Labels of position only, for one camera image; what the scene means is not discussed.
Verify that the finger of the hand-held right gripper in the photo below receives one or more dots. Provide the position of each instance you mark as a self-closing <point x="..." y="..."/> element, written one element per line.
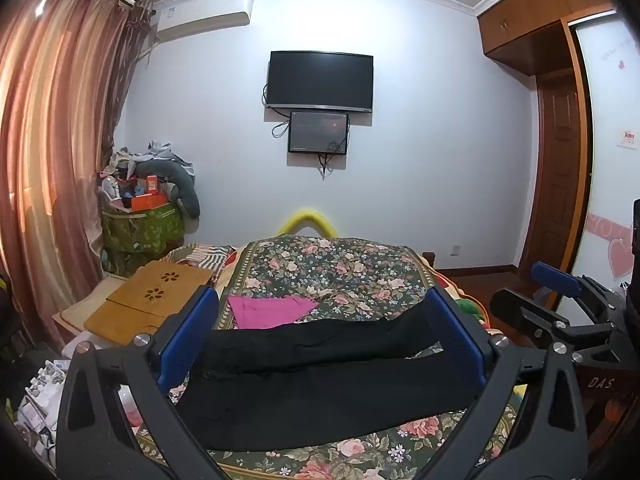
<point x="530" y="312"/>
<point x="555" y="277"/>

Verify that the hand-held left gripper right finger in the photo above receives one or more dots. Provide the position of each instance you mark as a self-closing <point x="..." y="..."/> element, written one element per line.
<point x="457" y="335"/>

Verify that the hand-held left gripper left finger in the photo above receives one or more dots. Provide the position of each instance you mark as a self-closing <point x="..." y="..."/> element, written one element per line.
<point x="190" y="332"/>

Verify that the black pants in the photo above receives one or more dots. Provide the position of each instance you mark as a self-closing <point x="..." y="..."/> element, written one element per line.
<point x="310" y="385"/>

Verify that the colourful printed blanket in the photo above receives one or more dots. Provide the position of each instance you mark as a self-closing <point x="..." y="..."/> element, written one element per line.
<point x="465" y="310"/>

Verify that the wooden folding table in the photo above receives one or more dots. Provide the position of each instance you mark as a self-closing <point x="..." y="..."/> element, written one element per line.
<point x="150" y="290"/>

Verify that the striped cloth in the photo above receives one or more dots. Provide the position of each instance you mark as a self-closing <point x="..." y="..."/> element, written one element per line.
<point x="205" y="257"/>

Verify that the pink cloth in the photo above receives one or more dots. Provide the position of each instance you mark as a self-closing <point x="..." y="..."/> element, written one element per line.
<point x="270" y="310"/>

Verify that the brown wooden door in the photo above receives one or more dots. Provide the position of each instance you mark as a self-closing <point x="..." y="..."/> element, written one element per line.
<point x="552" y="175"/>

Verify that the green storage bag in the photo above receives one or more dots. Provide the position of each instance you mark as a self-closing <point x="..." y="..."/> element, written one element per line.
<point x="142" y="232"/>

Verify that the white wardrobe sliding door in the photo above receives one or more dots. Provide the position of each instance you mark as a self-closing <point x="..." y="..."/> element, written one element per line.
<point x="610" y="160"/>

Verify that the orange box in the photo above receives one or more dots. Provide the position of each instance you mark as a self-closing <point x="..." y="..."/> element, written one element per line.
<point x="149" y="201"/>

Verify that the floral blanket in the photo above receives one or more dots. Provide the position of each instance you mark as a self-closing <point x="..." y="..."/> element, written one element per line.
<point x="330" y="270"/>

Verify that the grey pillow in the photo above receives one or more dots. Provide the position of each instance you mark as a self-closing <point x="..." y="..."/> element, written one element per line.
<point x="175" y="175"/>

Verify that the pile of small packets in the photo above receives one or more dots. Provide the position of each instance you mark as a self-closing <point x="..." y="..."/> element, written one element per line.
<point x="42" y="400"/>

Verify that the yellow foam tube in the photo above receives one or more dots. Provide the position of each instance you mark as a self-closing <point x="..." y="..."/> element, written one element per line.
<point x="305" y="215"/>

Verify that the pile of clothes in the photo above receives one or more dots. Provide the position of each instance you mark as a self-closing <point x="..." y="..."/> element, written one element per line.
<point x="125" y="157"/>

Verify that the pink striped curtain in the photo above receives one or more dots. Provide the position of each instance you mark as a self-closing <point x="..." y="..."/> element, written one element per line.
<point x="60" y="135"/>

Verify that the small black monitor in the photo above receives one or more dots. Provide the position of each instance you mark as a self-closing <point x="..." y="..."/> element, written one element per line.
<point x="318" y="132"/>

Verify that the wooden overhead cabinet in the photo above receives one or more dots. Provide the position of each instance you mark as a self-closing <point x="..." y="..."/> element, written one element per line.
<point x="540" y="15"/>

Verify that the white air conditioner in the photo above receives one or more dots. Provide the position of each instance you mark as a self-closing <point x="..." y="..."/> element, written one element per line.
<point x="205" y="12"/>

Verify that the red wall sticker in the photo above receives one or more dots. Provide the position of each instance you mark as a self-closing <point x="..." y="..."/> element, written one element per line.
<point x="628" y="138"/>

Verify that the black wall television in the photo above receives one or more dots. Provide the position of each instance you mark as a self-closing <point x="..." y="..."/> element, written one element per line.
<point x="320" y="80"/>

